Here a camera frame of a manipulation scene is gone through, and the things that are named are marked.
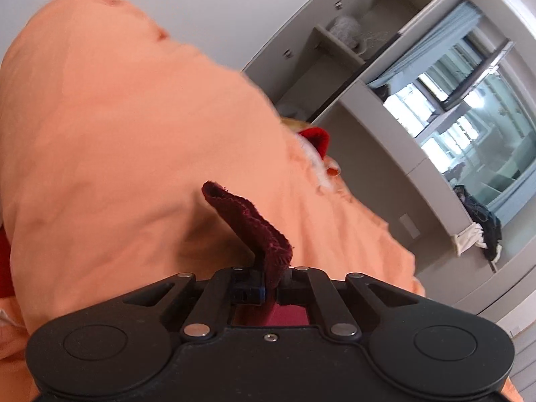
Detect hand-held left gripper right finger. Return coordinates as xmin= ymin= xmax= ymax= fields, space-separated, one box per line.
xmin=277 ymin=265 xmax=424 ymax=342

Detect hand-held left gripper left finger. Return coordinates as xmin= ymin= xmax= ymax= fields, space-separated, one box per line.
xmin=121 ymin=266 xmax=267 ymax=342

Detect maroon small garment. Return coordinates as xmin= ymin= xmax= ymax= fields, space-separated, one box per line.
xmin=202 ymin=181 xmax=311 ymax=327

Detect dark hanging clothes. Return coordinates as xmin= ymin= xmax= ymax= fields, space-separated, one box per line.
xmin=452 ymin=184 xmax=503 ymax=261

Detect red and white cloth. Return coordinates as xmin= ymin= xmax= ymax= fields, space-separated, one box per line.
xmin=280 ymin=117 xmax=342 ymax=189

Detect orange bed sheet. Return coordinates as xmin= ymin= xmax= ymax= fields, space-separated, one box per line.
xmin=0 ymin=0 xmax=426 ymax=402

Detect red bed cover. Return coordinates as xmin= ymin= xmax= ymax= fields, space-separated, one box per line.
xmin=0 ymin=224 xmax=15 ymax=300

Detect window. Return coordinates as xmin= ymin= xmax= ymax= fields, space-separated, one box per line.
xmin=379 ymin=29 xmax=536 ymax=227

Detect white fluffy bundle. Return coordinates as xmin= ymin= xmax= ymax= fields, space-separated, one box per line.
xmin=327 ymin=14 xmax=364 ymax=53

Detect light blue curtain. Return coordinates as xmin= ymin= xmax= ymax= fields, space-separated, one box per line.
xmin=367 ymin=1 xmax=482 ymax=98

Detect white wall socket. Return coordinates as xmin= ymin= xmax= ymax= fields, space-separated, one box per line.
xmin=399 ymin=213 xmax=420 ymax=240

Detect grey wall cabinet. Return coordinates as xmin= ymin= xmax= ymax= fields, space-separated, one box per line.
xmin=242 ymin=0 xmax=447 ymax=124

